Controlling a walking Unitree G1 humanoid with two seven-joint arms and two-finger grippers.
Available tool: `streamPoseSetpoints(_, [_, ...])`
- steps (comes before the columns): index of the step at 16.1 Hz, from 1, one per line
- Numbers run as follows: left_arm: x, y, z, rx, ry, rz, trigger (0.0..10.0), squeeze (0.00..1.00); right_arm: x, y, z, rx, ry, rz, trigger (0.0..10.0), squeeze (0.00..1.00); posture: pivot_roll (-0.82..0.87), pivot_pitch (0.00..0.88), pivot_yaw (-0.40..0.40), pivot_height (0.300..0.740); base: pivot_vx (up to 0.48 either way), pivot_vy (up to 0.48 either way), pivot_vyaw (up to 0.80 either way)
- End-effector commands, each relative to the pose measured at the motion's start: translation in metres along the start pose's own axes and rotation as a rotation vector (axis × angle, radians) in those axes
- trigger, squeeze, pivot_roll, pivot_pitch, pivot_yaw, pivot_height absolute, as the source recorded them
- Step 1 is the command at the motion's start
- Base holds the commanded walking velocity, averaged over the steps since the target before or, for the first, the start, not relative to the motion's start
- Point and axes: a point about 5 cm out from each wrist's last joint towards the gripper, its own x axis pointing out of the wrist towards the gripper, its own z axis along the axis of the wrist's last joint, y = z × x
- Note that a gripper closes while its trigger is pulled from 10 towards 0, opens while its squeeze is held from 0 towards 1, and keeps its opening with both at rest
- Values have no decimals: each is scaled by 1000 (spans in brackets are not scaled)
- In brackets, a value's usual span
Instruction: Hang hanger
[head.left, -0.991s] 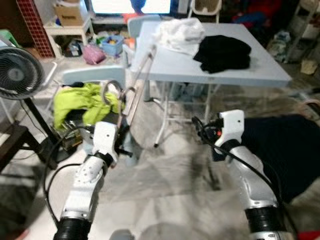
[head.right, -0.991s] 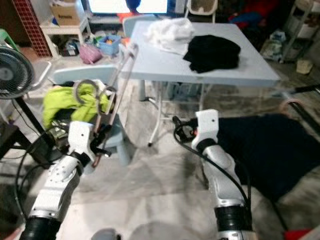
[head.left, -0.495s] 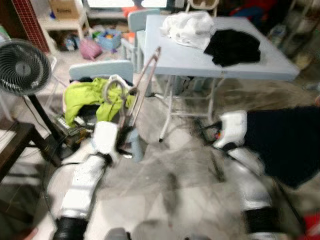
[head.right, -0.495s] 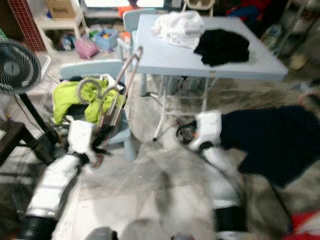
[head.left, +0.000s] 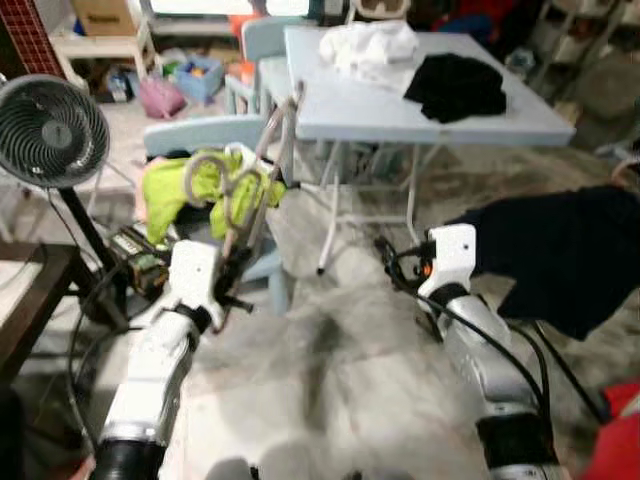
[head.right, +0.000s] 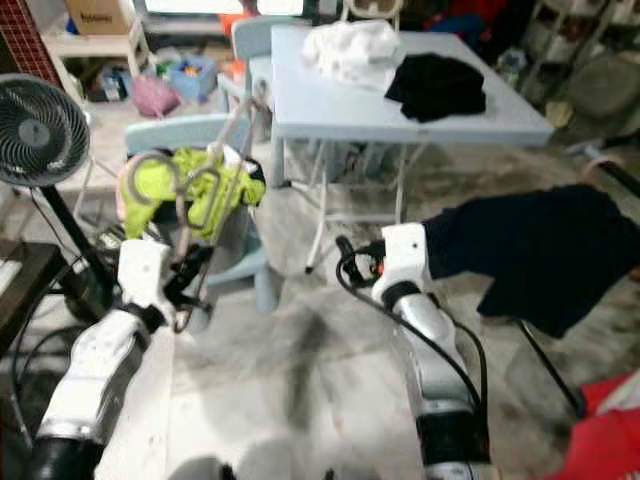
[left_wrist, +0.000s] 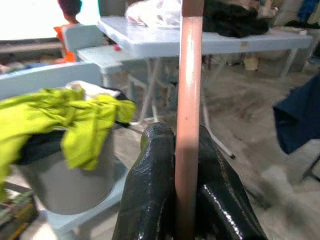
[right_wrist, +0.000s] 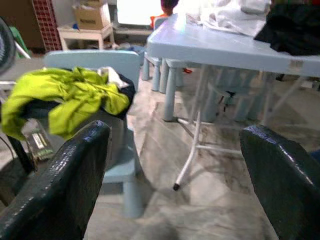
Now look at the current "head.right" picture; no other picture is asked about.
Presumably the lime green garment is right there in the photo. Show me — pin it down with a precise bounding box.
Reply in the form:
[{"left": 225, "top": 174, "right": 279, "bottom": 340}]
[{"left": 125, "top": 148, "right": 266, "bottom": 244}]

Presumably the white low shelf table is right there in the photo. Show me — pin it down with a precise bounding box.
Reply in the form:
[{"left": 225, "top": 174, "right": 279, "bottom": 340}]
[{"left": 50, "top": 25, "right": 151, "bottom": 86}]

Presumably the navy blue shirt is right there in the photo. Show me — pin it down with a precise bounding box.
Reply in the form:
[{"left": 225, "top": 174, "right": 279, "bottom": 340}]
[{"left": 423, "top": 183, "right": 640, "bottom": 339}]

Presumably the black garment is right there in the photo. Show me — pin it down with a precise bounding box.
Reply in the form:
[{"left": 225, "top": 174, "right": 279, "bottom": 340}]
[{"left": 383, "top": 53, "right": 488, "bottom": 123}]

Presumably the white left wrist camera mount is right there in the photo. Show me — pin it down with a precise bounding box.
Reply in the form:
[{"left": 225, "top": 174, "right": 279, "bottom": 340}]
[{"left": 117, "top": 240, "right": 173, "bottom": 319}]

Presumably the blue plastic storage bin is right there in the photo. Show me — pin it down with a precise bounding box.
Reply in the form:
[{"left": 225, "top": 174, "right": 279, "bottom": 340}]
[{"left": 168, "top": 55, "right": 219, "bottom": 101}]

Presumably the dark brown wooden table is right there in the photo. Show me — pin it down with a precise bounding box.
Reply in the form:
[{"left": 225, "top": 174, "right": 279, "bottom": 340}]
[{"left": 0, "top": 240, "right": 66, "bottom": 351}]

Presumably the pink fabric bag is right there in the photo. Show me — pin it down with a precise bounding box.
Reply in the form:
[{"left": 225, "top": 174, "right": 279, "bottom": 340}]
[{"left": 130, "top": 75, "right": 183, "bottom": 119}]

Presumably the light blue plastic chair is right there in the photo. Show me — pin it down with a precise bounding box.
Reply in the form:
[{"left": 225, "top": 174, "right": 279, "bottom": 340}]
[
  {"left": 125, "top": 113, "right": 278, "bottom": 331},
  {"left": 220, "top": 15, "right": 306, "bottom": 111}
]

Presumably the brown cardboard box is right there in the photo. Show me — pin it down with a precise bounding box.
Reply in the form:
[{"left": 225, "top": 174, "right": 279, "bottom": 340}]
[{"left": 63, "top": 0, "right": 136, "bottom": 36}]

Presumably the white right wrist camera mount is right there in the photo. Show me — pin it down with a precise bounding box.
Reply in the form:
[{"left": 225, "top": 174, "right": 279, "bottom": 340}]
[{"left": 373, "top": 223, "right": 431, "bottom": 294}]

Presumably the light blue plastic table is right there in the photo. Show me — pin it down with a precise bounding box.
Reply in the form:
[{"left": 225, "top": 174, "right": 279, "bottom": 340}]
[{"left": 268, "top": 25, "right": 554, "bottom": 273}]

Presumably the red jacket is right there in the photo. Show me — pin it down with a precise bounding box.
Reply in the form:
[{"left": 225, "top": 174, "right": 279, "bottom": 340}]
[{"left": 550, "top": 375, "right": 640, "bottom": 480}]

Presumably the grey white floor appliance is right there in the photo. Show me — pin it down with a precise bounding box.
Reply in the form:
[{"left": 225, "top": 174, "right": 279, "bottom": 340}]
[{"left": 565, "top": 50, "right": 640, "bottom": 141}]

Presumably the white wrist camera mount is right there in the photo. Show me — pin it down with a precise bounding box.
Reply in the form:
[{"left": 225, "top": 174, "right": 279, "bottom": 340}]
[
  {"left": 117, "top": 240, "right": 173, "bottom": 319},
  {"left": 373, "top": 223, "right": 431, "bottom": 294}
]

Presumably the white crumpled shirt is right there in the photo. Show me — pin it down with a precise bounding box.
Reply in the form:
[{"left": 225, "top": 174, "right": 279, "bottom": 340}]
[{"left": 300, "top": 20, "right": 401, "bottom": 89}]

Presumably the red mesh crate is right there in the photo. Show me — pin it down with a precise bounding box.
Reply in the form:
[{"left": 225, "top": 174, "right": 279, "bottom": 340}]
[{"left": 0, "top": 0, "right": 61, "bottom": 86}]

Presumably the black standing fan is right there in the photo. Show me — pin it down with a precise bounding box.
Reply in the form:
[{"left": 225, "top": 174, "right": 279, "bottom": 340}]
[{"left": 0, "top": 73, "right": 121, "bottom": 321}]

